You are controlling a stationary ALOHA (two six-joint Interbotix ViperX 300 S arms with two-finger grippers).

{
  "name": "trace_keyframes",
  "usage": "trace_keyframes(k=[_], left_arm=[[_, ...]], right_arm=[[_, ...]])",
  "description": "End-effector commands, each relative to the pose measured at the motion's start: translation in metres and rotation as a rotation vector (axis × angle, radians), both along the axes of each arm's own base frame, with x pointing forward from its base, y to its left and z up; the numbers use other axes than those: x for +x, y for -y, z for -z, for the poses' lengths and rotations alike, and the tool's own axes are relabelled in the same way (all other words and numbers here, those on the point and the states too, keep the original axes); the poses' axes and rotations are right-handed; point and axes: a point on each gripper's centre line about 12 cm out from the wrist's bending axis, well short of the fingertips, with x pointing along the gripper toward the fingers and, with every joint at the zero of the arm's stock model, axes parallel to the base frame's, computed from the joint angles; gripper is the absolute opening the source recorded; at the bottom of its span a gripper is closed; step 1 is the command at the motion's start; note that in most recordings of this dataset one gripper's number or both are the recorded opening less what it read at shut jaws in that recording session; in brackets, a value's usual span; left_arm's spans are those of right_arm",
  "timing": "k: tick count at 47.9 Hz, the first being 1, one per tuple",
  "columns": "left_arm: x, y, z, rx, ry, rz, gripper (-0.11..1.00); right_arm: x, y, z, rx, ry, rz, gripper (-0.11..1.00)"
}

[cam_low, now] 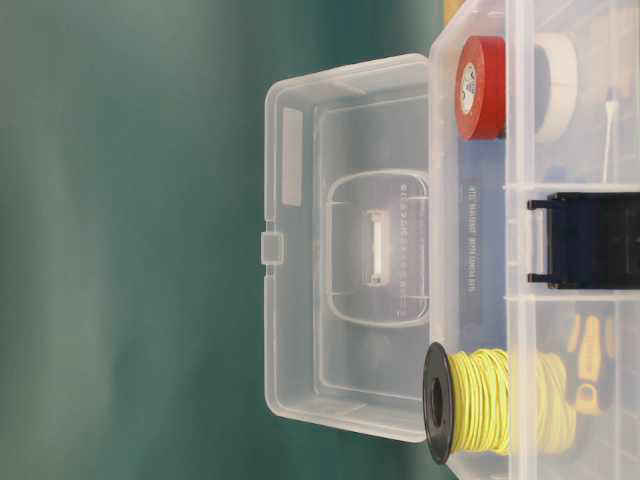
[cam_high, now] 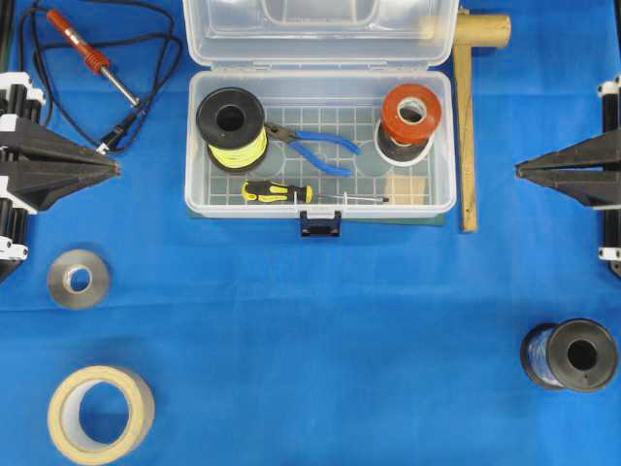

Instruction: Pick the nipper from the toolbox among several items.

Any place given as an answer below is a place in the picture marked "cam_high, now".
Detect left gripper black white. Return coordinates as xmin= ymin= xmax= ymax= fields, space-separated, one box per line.
xmin=1 ymin=72 xmax=120 ymax=282

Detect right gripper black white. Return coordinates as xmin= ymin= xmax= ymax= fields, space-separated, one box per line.
xmin=515 ymin=77 xmax=620 ymax=278

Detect clear plastic toolbox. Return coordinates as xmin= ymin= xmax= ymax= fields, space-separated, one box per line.
xmin=183 ymin=1 xmax=459 ymax=236

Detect grey tape roll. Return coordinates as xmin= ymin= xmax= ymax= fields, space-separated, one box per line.
xmin=48 ymin=249 xmax=111 ymax=311

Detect orange soldering iron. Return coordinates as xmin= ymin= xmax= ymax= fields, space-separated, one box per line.
xmin=46 ymin=9 xmax=140 ymax=108

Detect wooden mallet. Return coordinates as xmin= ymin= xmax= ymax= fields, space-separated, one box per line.
xmin=452 ymin=8 xmax=512 ymax=233

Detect red tape roll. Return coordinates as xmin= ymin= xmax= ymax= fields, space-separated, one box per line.
xmin=381 ymin=83 xmax=442 ymax=145

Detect black and white tape roll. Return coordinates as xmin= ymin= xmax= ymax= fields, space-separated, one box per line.
xmin=374 ymin=120 xmax=435 ymax=168

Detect yellow black screwdriver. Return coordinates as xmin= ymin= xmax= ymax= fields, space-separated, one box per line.
xmin=242 ymin=181 xmax=390 ymax=204

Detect beige masking tape roll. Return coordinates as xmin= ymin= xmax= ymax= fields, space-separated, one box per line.
xmin=48 ymin=365 xmax=155 ymax=465

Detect blue table cloth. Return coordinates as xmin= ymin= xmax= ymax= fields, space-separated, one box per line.
xmin=1 ymin=1 xmax=620 ymax=465

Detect black power cable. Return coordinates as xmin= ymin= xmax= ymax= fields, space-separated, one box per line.
xmin=17 ymin=0 xmax=178 ymax=155

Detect blue wire spool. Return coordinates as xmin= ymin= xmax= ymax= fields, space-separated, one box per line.
xmin=520 ymin=318 xmax=619 ymax=392

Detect yellow wire spool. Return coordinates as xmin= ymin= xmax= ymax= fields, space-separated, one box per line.
xmin=195 ymin=87 xmax=269 ymax=174

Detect blue-handled nipper pliers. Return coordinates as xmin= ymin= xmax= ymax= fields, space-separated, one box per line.
xmin=264 ymin=122 xmax=361 ymax=178

